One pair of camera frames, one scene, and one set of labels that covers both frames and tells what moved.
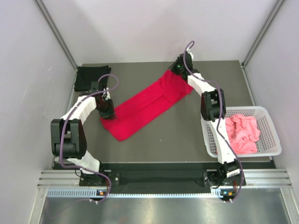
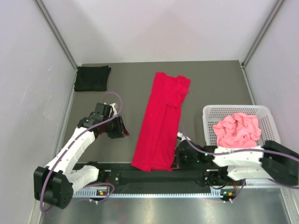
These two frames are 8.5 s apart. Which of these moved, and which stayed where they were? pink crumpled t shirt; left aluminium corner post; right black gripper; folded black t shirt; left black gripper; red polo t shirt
Moved: right black gripper; left black gripper; red polo t shirt
Stayed: pink crumpled t shirt; folded black t shirt; left aluminium corner post
